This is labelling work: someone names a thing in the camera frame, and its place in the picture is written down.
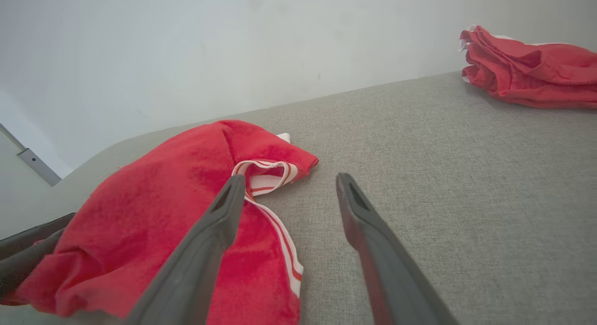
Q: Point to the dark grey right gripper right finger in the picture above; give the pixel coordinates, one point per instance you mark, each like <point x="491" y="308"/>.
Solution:
<point x="396" y="283"/>

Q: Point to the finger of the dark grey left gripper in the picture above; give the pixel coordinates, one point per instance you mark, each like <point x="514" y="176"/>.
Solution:
<point x="23" y="269"/>
<point x="32" y="238"/>

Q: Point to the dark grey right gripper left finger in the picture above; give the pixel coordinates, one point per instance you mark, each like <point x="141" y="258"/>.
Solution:
<point x="191" y="278"/>

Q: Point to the red basketball jersey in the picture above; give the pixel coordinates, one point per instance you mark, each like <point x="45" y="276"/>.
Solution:
<point x="149" y="222"/>

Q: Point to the red shorts white trim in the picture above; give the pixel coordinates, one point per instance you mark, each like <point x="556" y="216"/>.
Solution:
<point x="536" y="68"/>

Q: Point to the grey fabric sofa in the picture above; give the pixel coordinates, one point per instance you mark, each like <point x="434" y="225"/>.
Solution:
<point x="443" y="185"/>

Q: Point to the grey metal wall bracket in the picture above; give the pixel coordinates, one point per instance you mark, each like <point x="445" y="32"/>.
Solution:
<point x="39" y="166"/>

